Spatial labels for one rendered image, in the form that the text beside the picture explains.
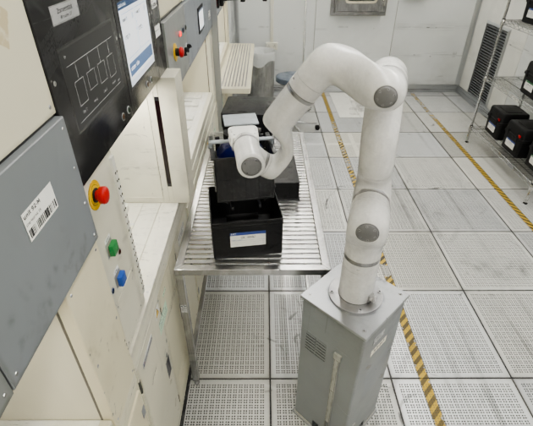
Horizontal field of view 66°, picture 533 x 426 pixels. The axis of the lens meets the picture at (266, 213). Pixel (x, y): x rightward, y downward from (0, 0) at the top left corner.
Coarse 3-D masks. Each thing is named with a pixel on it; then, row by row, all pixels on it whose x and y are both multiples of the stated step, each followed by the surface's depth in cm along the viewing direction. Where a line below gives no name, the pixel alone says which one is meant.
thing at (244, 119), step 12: (228, 120) 144; (240, 120) 144; (252, 120) 144; (216, 144) 159; (216, 156) 155; (216, 168) 143; (228, 168) 144; (216, 180) 145; (228, 180) 146; (240, 180) 147; (252, 180) 148; (264, 180) 148; (216, 192) 148; (228, 192) 149; (240, 192) 150; (252, 192) 150; (264, 192) 151
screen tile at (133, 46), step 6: (126, 12) 109; (126, 18) 109; (126, 24) 109; (132, 24) 114; (126, 30) 109; (126, 42) 109; (132, 42) 114; (138, 42) 119; (132, 48) 114; (138, 48) 119; (132, 54) 114
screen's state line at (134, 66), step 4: (148, 48) 129; (144, 52) 125; (148, 52) 129; (140, 56) 121; (144, 56) 125; (148, 56) 129; (136, 60) 117; (140, 60) 121; (144, 60) 125; (132, 64) 114; (136, 64) 117; (140, 64) 121; (132, 68) 114; (136, 68) 117; (132, 72) 114
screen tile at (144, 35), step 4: (140, 4) 121; (136, 8) 117; (140, 8) 121; (136, 12) 117; (140, 12) 121; (144, 12) 125; (136, 16) 117; (140, 16) 121; (144, 16) 125; (136, 20) 117; (140, 20) 121; (144, 28) 125; (148, 28) 129; (140, 32) 121; (144, 32) 125; (148, 32) 129; (140, 36) 121; (144, 36) 125; (148, 36) 129; (140, 40) 121; (144, 40) 125; (148, 40) 129; (140, 44) 121; (144, 44) 125
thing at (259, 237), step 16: (208, 192) 170; (224, 208) 181; (240, 208) 182; (256, 208) 184; (272, 208) 179; (224, 224) 152; (240, 224) 154; (256, 224) 155; (272, 224) 156; (224, 240) 157; (240, 240) 158; (256, 240) 159; (272, 240) 160; (224, 256) 161; (240, 256) 162
